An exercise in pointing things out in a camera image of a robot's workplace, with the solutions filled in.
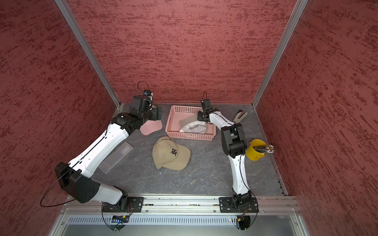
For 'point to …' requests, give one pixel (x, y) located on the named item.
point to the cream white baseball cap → (192, 125)
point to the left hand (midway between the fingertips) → (152, 111)
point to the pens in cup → (268, 149)
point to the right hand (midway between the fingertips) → (201, 117)
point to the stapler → (239, 116)
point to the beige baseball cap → (169, 155)
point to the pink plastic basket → (178, 112)
